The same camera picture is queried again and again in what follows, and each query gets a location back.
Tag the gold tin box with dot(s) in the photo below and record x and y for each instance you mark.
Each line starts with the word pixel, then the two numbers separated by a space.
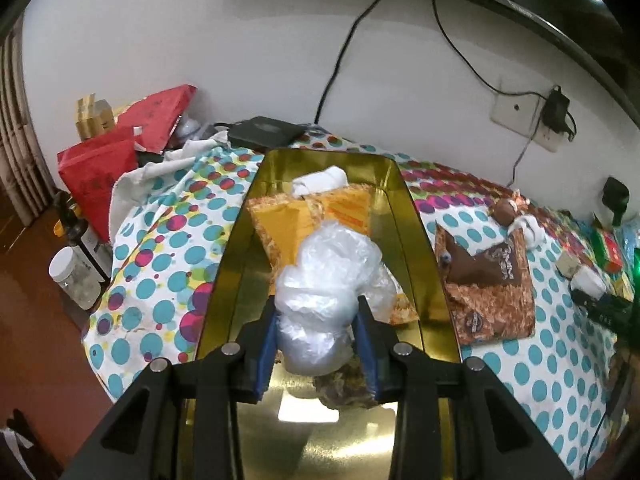
pixel 250 260

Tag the camouflage patterned cloth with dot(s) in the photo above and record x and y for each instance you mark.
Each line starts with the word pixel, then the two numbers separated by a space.
pixel 345 385

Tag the polka dot tablecloth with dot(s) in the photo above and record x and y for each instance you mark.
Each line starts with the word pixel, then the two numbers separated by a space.
pixel 165 270

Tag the white ceramic jar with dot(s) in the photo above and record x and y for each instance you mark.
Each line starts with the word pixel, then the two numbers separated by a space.
pixel 190 126

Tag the black set-top box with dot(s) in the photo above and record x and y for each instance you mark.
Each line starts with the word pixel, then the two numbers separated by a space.
pixel 265 132

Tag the small white roll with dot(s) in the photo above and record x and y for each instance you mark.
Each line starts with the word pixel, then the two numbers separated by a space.
pixel 589 280

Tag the dark glass bottle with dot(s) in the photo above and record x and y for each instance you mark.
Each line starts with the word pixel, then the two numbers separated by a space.
pixel 85 240

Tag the beige wall socket plate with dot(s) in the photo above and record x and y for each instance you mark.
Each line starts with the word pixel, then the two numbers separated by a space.
pixel 515 115

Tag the white patterned cloth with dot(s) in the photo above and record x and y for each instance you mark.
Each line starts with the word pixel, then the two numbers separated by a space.
pixel 15 452

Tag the tan cardboard box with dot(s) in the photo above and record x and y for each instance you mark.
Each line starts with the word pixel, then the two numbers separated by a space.
pixel 95 115

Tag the clear plastic bag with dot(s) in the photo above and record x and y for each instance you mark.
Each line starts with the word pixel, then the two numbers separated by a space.
pixel 325 300

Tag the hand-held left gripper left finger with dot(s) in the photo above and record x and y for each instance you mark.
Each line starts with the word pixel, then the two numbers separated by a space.
pixel 265 355

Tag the large red paper bag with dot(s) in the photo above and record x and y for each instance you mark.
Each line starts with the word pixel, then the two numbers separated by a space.
pixel 95 180

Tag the green red carton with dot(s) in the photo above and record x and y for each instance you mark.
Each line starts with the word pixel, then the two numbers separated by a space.
pixel 610 252

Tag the clear plastic jar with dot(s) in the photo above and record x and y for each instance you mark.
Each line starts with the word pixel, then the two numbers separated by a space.
pixel 75 280

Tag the yellow snack bag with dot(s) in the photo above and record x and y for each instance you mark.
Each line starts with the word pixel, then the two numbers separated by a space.
pixel 285 225

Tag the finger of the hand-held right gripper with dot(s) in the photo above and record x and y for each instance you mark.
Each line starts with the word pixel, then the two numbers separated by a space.
pixel 585 299

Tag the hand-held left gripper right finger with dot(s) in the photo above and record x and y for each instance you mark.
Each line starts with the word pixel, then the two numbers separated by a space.
pixel 368 355

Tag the flat red bag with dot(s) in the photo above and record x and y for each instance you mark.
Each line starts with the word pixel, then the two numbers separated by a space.
pixel 160 115

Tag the brown patterned box lid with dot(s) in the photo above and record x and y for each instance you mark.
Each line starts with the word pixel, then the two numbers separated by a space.
pixel 490 300

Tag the brown orange toy figure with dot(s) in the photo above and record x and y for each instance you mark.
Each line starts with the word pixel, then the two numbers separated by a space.
pixel 505 210

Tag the small beige box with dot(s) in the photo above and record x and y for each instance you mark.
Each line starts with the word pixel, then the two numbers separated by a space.
pixel 566 265

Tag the black clamp mount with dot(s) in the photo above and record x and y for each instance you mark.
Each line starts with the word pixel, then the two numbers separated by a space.
pixel 616 195

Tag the dark wooden chair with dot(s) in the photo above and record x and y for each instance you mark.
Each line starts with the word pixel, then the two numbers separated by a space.
pixel 30 425

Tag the black power adapter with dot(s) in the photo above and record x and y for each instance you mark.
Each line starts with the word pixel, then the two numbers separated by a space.
pixel 556 110

